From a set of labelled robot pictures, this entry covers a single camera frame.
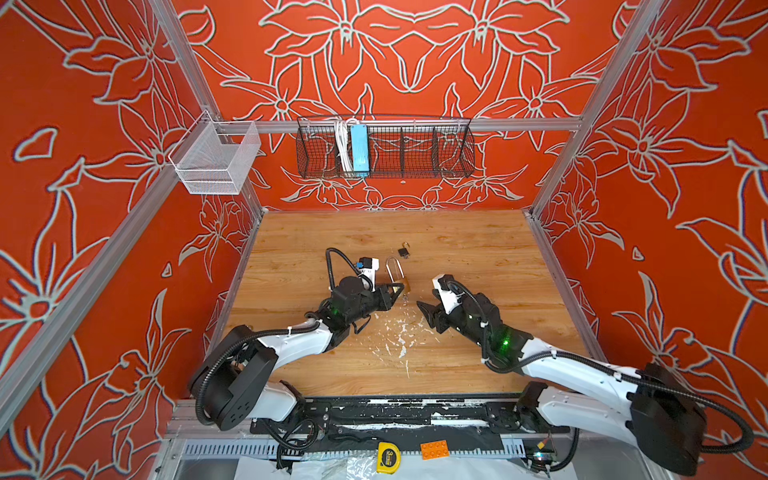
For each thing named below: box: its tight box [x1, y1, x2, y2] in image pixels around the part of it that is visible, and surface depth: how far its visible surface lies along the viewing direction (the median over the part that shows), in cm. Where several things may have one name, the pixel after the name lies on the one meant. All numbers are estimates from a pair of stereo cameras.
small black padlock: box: [398, 242, 411, 259], surface depth 109 cm
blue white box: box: [350, 124, 370, 177], surface depth 91 cm
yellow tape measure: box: [376, 441, 401, 475], surface depth 68 cm
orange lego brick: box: [420, 439, 450, 461], surface depth 70 cm
